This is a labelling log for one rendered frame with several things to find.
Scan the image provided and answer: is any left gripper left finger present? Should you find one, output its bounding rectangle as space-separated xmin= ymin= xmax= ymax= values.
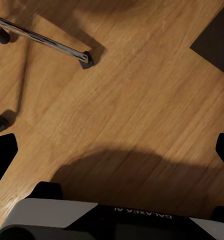
xmin=0 ymin=133 xmax=18 ymax=180

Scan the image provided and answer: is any swivel chair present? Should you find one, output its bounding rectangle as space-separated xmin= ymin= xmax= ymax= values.
xmin=0 ymin=18 xmax=94 ymax=132

